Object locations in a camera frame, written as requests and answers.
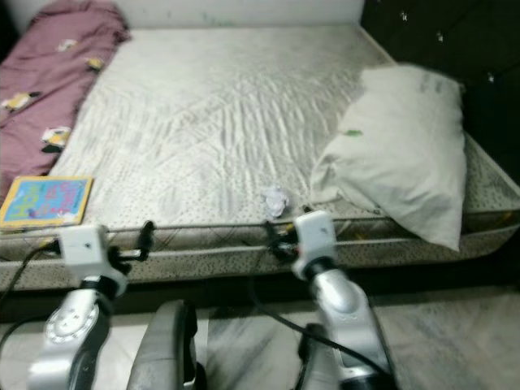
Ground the black tufted headboard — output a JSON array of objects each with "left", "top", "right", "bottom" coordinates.
[{"left": 362, "top": 0, "right": 520, "bottom": 184}]

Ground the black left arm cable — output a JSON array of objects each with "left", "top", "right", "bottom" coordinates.
[{"left": 0, "top": 242, "right": 63, "bottom": 344}]

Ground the crumpled white paper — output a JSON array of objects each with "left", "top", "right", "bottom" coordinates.
[{"left": 261, "top": 185, "right": 293, "bottom": 219}]

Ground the colourful yellow-edged children's book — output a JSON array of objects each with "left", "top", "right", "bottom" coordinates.
[{"left": 0, "top": 175, "right": 95, "bottom": 232}]

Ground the grey robot leg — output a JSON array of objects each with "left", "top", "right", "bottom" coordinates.
[
  {"left": 296, "top": 323, "right": 344, "bottom": 390},
  {"left": 129, "top": 300, "right": 206, "bottom": 390}
]

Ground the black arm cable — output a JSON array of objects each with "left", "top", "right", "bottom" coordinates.
[
  {"left": 0, "top": 242, "right": 63, "bottom": 344},
  {"left": 247, "top": 275, "right": 401, "bottom": 384}
]

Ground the white quilted mattress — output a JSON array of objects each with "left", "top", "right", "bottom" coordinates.
[{"left": 0, "top": 24, "right": 520, "bottom": 287}]

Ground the purple cartoon print blanket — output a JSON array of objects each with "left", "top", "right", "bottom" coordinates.
[{"left": 0, "top": 0, "right": 132, "bottom": 197}]

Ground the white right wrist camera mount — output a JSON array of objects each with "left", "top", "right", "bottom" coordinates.
[{"left": 292, "top": 210, "right": 339, "bottom": 278}]

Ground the grey right robot leg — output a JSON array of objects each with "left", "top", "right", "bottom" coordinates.
[{"left": 296, "top": 323, "right": 344, "bottom": 390}]

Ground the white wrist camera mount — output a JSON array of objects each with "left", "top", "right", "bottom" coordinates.
[
  {"left": 58, "top": 223, "right": 129, "bottom": 296},
  {"left": 292, "top": 210, "right": 339, "bottom": 278}
]

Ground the cream pillow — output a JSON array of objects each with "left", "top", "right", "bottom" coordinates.
[{"left": 310, "top": 65, "right": 469, "bottom": 252}]

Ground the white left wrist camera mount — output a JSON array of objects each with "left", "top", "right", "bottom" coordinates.
[{"left": 58, "top": 223, "right": 129, "bottom": 296}]

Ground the grey left robot leg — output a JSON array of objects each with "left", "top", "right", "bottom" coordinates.
[{"left": 129, "top": 300, "right": 206, "bottom": 390}]

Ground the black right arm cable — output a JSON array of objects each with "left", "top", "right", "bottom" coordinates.
[{"left": 247, "top": 275, "right": 401, "bottom": 384}]

